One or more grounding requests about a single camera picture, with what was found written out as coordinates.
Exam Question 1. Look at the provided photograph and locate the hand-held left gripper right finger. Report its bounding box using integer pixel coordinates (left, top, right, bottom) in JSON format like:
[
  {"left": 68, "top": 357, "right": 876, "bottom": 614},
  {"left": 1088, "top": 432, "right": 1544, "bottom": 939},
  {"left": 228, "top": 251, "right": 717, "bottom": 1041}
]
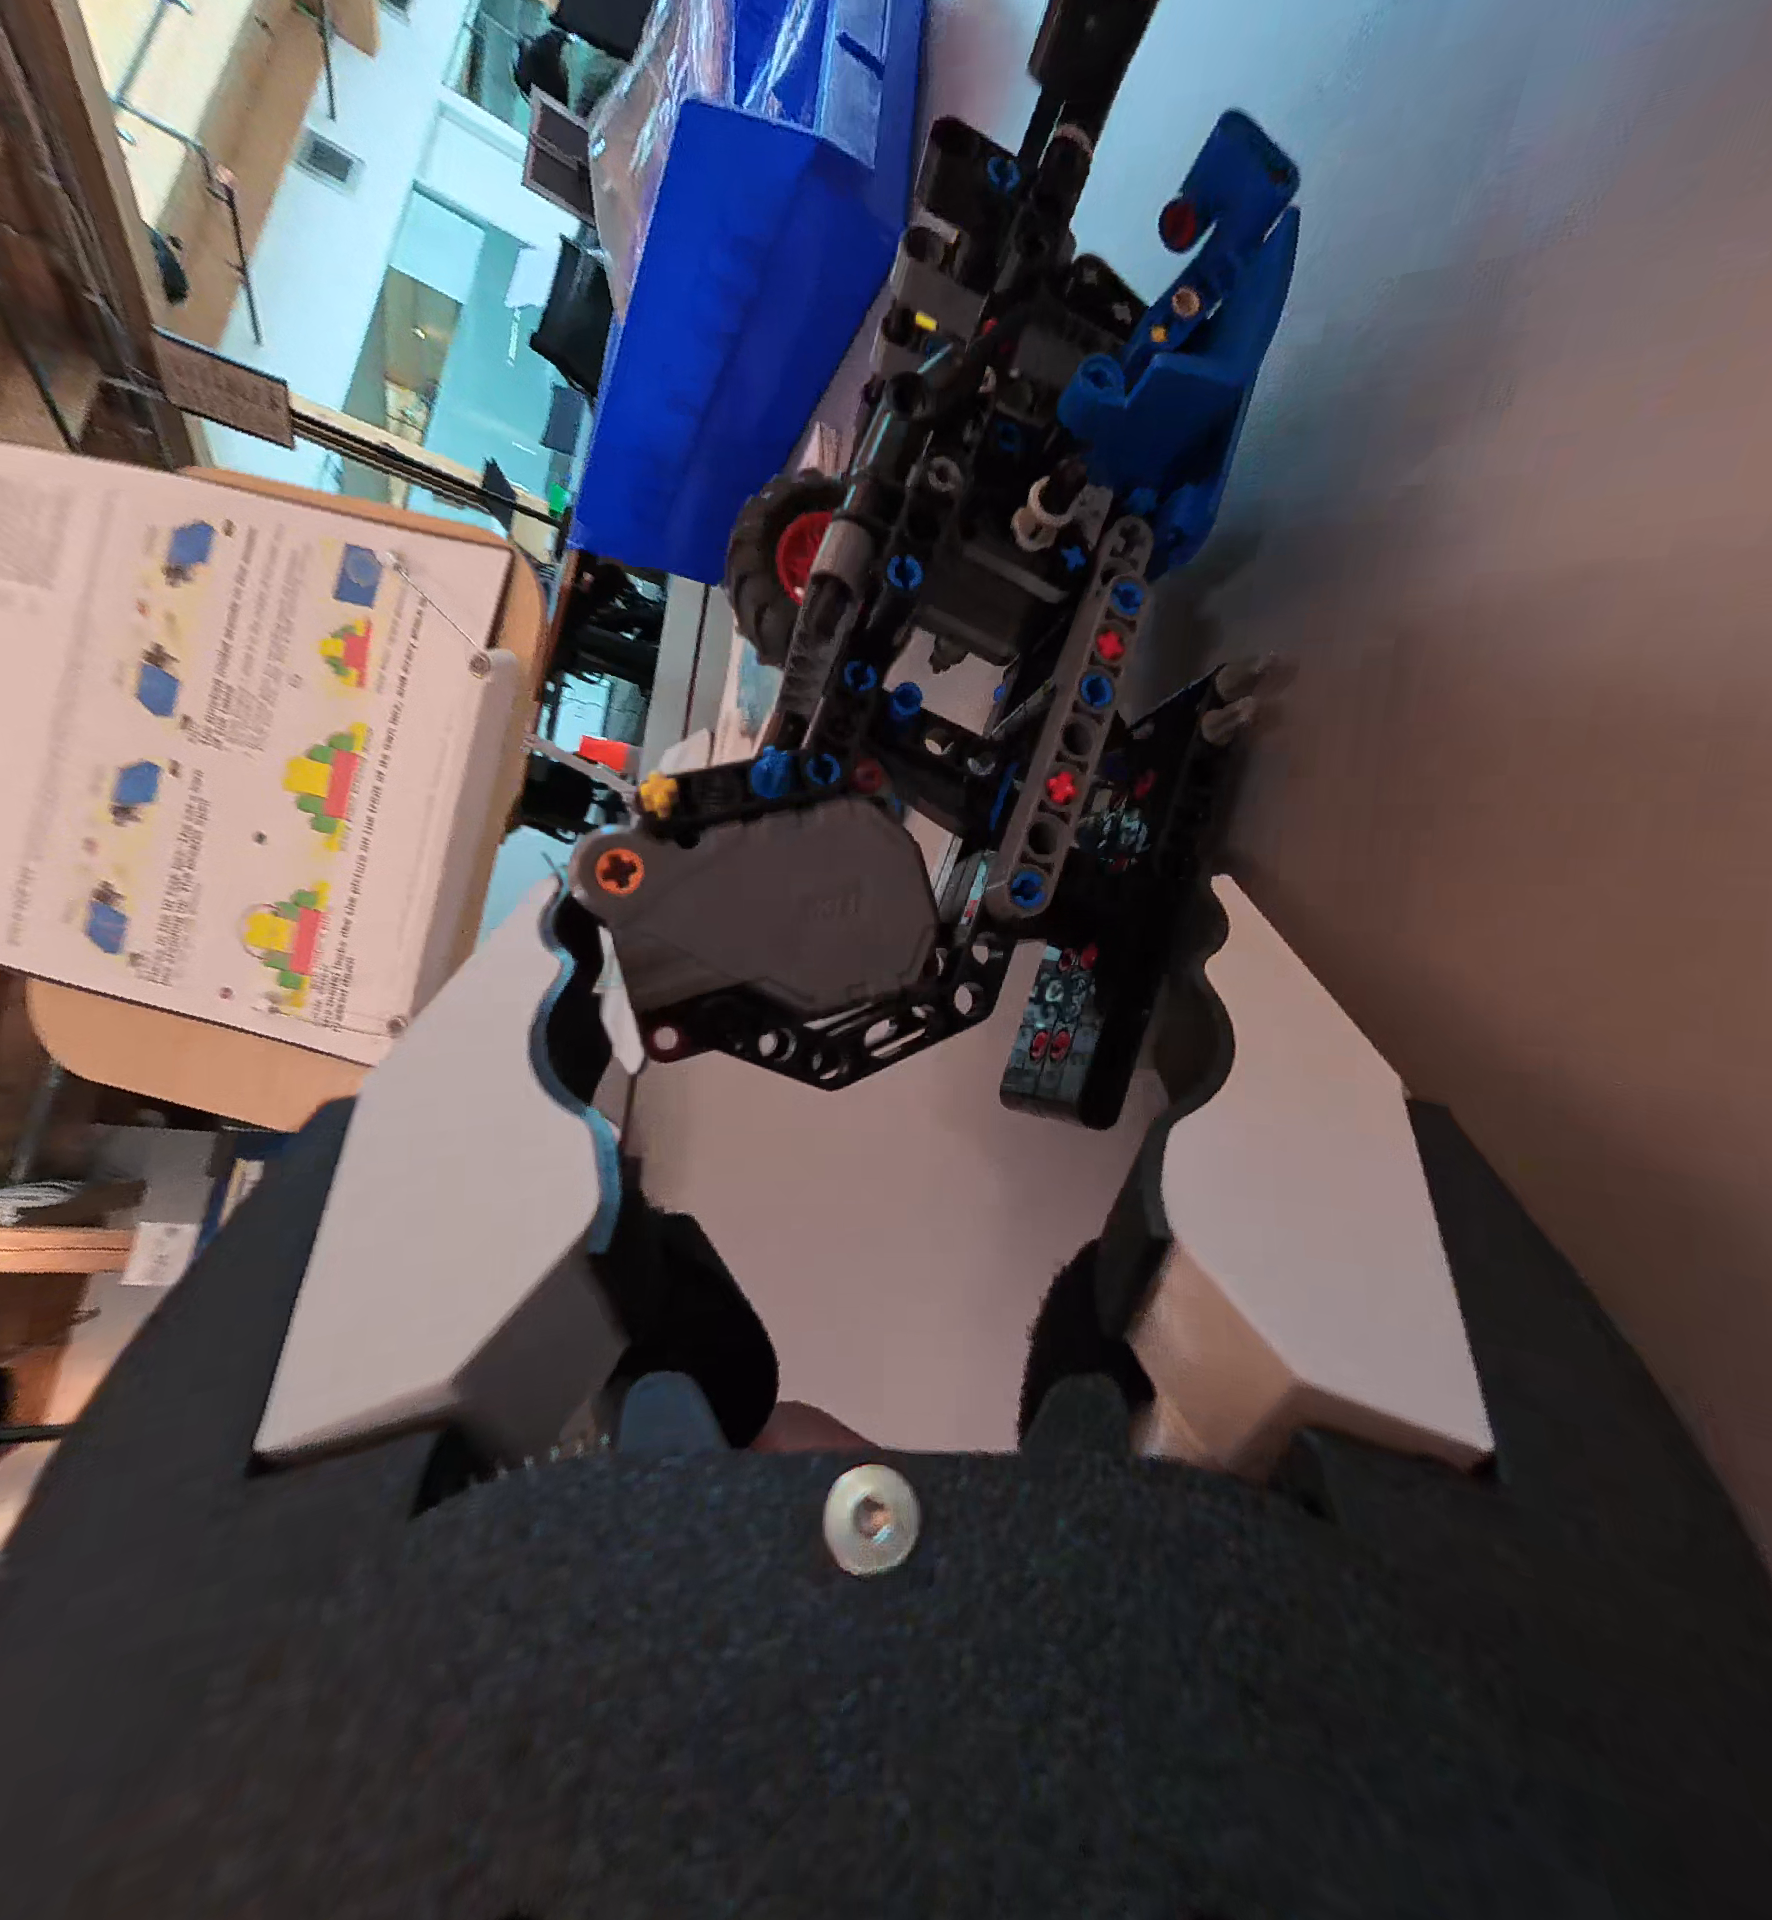
[{"left": 1100, "top": 878, "right": 1496, "bottom": 1484}]

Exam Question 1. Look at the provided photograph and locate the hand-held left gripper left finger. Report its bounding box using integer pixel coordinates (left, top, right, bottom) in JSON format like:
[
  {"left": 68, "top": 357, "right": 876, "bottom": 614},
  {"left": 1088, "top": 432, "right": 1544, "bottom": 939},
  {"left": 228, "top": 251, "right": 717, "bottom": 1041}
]
[{"left": 253, "top": 880, "right": 630, "bottom": 1458}]

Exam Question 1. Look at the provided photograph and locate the partly built lego truck model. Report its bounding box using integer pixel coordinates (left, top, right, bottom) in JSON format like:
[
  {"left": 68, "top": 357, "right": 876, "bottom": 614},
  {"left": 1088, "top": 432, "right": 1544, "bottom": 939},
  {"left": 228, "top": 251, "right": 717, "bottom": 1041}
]
[{"left": 564, "top": 0, "right": 1303, "bottom": 1132}]

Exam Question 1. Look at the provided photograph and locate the white document stand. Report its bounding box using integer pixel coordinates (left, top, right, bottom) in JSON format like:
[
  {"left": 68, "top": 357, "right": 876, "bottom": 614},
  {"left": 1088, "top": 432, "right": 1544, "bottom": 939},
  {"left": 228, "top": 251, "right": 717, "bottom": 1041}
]
[{"left": 407, "top": 647, "right": 562, "bottom": 1051}]

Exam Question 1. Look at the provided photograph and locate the printed instruction sheet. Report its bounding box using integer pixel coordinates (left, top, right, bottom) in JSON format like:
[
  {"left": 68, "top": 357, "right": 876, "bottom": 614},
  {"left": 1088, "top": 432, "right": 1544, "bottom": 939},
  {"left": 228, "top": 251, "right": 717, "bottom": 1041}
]
[{"left": 0, "top": 432, "right": 515, "bottom": 1068}]

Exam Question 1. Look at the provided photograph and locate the brown hanging sign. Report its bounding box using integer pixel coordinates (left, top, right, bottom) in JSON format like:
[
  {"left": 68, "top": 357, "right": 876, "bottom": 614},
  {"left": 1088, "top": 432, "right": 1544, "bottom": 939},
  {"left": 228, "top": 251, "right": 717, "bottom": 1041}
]
[{"left": 148, "top": 326, "right": 296, "bottom": 456}]

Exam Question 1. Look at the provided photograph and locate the blue plastic bin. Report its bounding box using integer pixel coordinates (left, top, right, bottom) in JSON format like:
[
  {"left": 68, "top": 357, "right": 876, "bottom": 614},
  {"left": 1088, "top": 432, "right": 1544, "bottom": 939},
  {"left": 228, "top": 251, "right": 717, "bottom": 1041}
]
[{"left": 564, "top": 0, "right": 928, "bottom": 583}]

